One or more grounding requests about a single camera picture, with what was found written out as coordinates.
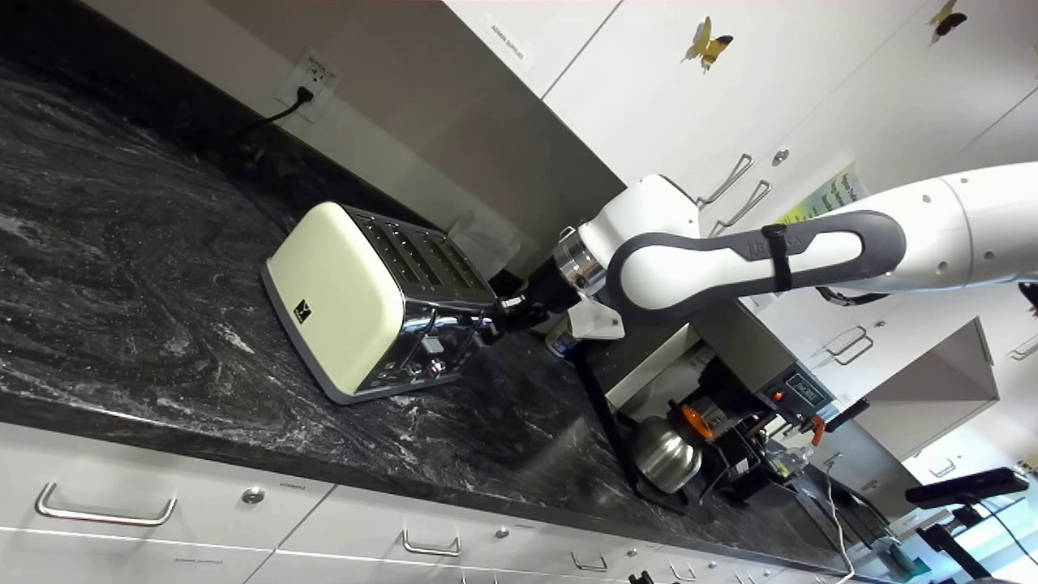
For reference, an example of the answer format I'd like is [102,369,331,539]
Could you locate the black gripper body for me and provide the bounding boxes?
[517,256,584,327]

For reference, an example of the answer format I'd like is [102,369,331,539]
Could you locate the cream and chrome toaster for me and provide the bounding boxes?
[260,199,512,409]

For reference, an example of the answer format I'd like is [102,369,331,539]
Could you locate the steel kettle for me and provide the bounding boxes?
[629,415,706,496]

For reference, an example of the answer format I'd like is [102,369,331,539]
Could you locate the black object with orange stripe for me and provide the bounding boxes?
[674,393,766,488]

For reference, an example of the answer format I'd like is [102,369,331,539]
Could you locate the black steel countertop oven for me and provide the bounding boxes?
[692,321,871,490]

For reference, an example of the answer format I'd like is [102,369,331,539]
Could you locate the yellow butterfly sticker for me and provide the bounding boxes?
[680,12,737,75]
[928,0,971,43]

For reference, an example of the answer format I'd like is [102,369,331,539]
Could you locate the green paper sheet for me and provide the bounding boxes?
[781,160,871,226]

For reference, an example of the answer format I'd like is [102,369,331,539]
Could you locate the black stand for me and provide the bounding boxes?
[903,464,1034,584]

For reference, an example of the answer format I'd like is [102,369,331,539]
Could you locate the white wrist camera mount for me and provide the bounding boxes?
[562,303,629,347]

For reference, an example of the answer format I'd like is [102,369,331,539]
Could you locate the silver cabinet door handle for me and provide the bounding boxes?
[820,321,879,369]
[706,175,774,240]
[695,148,757,211]

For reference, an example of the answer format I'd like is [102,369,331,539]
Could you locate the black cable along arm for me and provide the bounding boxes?
[757,222,1038,310]

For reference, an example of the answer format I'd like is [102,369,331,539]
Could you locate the black power cord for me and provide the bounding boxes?
[229,84,319,148]

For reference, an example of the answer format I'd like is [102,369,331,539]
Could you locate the white wall outlet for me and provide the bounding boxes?
[288,56,340,99]

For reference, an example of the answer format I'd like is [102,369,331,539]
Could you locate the white cable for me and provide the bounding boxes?
[788,474,871,584]

